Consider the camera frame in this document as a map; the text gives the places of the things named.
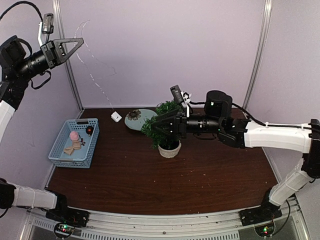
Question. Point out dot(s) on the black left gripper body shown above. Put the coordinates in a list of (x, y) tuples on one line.
[(50, 52)]

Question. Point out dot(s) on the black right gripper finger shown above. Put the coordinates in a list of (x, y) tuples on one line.
[(169, 116), (164, 132)]

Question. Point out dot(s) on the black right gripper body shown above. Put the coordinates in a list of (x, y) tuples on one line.
[(182, 129)]

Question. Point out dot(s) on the small green christmas tree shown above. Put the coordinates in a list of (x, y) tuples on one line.
[(167, 146)]

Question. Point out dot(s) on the white battery box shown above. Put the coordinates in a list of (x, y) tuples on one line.
[(115, 116)]

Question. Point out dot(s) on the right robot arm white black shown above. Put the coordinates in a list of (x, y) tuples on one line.
[(248, 133)]

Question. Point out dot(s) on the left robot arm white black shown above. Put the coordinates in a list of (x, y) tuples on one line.
[(18, 70)]

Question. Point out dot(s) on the light blue flower plate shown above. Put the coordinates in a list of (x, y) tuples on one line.
[(135, 119)]

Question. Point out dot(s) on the red brown bauble ornament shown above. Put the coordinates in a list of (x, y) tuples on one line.
[(89, 130)]

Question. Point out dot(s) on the pink pompom ornament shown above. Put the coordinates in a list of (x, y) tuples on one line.
[(74, 136)]

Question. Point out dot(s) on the beige fabric bow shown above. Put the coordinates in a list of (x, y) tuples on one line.
[(70, 150)]

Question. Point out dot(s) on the light blue plastic basket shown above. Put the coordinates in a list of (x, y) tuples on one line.
[(80, 158)]

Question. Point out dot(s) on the right circuit board with leds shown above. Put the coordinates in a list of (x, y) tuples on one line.
[(264, 230)]

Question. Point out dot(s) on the circuit board with leds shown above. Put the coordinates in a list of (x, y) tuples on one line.
[(63, 230), (264, 230)]

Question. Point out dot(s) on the left circuit board with leds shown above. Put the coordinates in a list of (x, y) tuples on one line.
[(63, 230)]

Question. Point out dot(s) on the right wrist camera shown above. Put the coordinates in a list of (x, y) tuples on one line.
[(182, 98)]

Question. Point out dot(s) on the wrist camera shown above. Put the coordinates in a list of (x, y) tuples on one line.
[(182, 98), (46, 28)]

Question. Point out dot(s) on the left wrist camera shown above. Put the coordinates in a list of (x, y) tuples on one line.
[(46, 28)]

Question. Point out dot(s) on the right aluminium frame post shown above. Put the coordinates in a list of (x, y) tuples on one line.
[(263, 36)]

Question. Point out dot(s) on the front aluminium rail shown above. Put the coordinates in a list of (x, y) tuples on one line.
[(224, 225)]

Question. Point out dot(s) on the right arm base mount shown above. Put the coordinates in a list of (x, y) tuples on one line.
[(263, 213)]

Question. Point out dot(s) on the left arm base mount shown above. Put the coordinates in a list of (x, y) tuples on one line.
[(74, 217)]

